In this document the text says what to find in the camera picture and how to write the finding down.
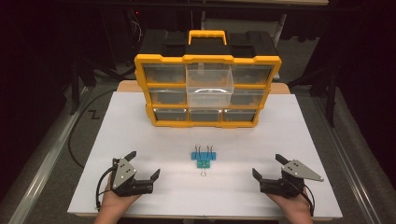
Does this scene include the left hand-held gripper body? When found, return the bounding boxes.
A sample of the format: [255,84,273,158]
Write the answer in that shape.
[110,157,154,198]

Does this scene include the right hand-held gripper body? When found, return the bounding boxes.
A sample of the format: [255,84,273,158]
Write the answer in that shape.
[260,159,325,200]

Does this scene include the blue binder clip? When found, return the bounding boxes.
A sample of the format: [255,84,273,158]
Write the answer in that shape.
[191,144,205,161]
[204,144,219,161]

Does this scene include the clear plastic drawer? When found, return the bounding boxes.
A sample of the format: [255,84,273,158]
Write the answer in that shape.
[185,63,235,109]

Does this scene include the person's left hand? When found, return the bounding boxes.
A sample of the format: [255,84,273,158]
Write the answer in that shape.
[100,176,141,217]

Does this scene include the person's right hand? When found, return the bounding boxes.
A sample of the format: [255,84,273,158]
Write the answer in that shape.
[266,189,314,217]

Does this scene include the black metal stand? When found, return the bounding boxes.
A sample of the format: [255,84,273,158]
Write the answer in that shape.
[288,60,341,129]
[68,8,134,116]

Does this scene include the set of closed small drawers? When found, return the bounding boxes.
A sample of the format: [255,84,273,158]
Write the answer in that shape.
[142,63,275,123]

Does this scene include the yellow black organizer cabinet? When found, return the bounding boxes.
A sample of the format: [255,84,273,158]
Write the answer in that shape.
[134,29,283,129]

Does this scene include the left hand-held gripper cable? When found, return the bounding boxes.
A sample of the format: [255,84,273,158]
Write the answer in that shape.
[94,165,119,213]

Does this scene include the hand-held gripper cable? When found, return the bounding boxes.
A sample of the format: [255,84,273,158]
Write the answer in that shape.
[94,165,119,213]
[298,182,317,217]

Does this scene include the right hand-held gripper cable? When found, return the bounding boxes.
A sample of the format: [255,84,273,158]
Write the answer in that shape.
[298,182,317,217]

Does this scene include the metal floor rail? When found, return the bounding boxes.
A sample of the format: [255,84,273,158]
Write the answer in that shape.
[6,87,92,224]
[311,95,376,224]

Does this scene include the black floor cable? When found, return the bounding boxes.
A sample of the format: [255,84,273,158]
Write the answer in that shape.
[67,88,118,171]

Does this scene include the bundle of thin wires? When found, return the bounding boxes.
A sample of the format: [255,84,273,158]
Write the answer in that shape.
[128,8,145,49]

